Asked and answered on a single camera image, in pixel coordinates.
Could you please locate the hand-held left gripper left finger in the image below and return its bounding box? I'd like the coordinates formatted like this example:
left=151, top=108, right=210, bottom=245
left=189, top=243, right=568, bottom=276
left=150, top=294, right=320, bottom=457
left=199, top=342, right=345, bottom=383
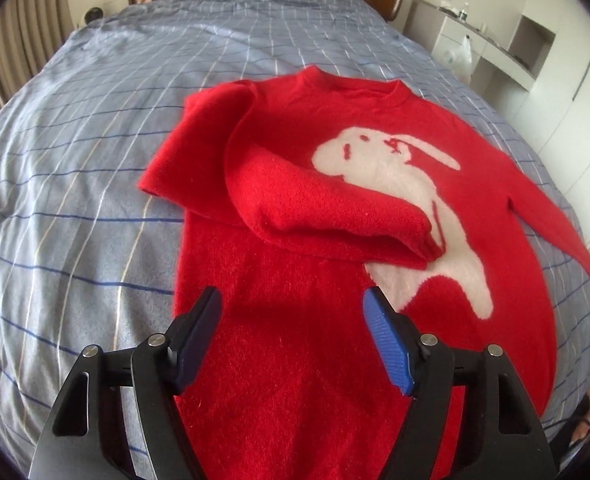
left=27, top=286, right=223, bottom=480

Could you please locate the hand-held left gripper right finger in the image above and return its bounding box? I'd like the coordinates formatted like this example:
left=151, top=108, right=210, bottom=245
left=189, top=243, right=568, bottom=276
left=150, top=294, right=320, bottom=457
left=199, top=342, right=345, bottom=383
left=362, top=285, right=558, bottom=480

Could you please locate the red sweater with white rabbit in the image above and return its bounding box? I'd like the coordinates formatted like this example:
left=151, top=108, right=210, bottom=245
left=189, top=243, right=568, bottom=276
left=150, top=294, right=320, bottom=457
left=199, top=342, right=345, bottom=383
left=140, top=66, right=590, bottom=480

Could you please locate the blue plaid blanket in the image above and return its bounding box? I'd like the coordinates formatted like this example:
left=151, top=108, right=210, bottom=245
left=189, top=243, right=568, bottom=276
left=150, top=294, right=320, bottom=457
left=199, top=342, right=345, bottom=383
left=0, top=0, right=590, bottom=472

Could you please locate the clear plastic bag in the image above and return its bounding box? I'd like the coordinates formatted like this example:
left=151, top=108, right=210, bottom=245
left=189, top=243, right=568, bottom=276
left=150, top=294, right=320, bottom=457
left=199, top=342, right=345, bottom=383
left=442, top=34, right=476, bottom=84

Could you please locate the white desk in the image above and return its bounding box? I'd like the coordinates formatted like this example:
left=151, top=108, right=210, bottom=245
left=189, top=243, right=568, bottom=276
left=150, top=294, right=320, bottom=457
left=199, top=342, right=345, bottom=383
left=407, top=0, right=560, bottom=95

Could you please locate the white wardrobe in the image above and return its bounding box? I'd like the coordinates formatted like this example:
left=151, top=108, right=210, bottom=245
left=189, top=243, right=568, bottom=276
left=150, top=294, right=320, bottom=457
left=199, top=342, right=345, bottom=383
left=495, top=0, right=590, bottom=257

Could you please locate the beige curtain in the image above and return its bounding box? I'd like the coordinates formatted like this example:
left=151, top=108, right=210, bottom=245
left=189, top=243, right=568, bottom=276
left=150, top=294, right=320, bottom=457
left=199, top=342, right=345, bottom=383
left=0, top=0, right=94, bottom=113

